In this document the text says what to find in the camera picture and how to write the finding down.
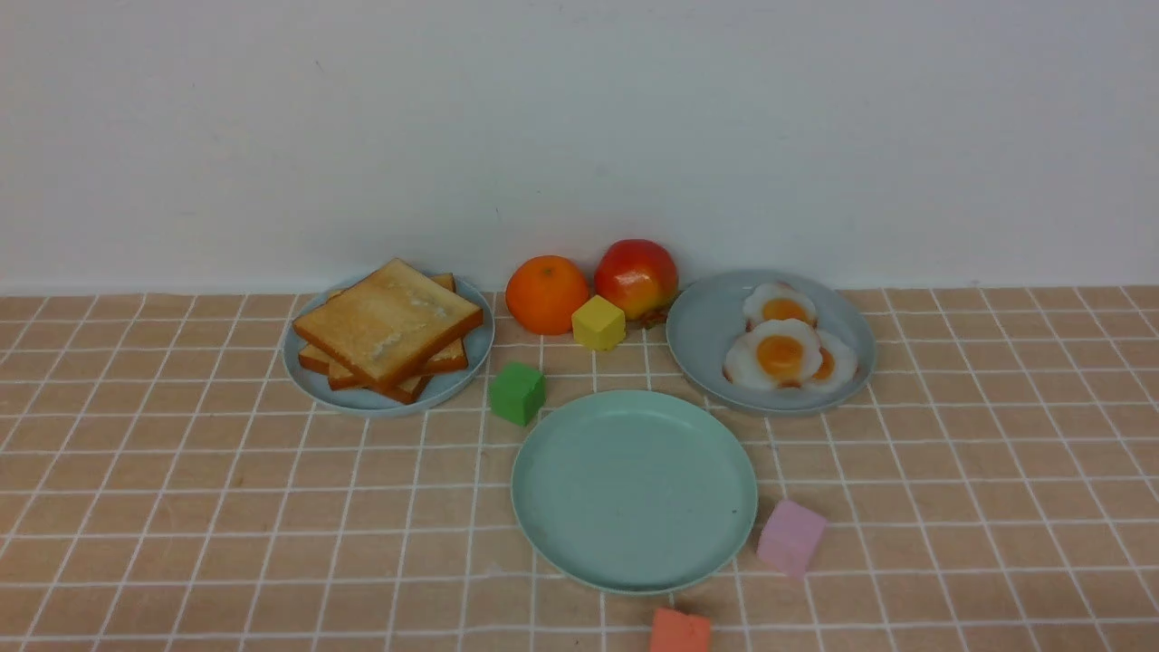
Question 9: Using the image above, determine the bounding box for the red apple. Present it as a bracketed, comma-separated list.
[593, 239, 679, 321]

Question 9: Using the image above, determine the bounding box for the pink cube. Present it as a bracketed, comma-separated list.
[757, 499, 828, 580]

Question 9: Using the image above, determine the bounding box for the green cube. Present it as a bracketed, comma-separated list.
[489, 360, 546, 427]

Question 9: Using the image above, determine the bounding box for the orange-red cube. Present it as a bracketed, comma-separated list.
[649, 608, 712, 652]

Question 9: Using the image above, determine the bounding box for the green centre plate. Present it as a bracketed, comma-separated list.
[511, 389, 759, 595]

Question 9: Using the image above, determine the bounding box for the fried egg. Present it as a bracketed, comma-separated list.
[722, 318, 823, 391]
[803, 329, 858, 393]
[742, 283, 819, 331]

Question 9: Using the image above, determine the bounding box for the orange fruit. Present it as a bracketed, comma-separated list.
[505, 255, 591, 337]

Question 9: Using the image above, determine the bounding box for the light blue egg plate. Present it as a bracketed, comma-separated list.
[666, 271, 877, 417]

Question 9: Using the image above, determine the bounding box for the toast slice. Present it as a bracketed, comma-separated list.
[298, 345, 433, 405]
[292, 259, 484, 388]
[323, 338, 469, 404]

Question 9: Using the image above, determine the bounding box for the yellow cube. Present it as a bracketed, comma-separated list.
[571, 294, 627, 351]

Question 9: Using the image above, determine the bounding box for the light blue bread plate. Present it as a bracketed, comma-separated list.
[280, 274, 496, 418]

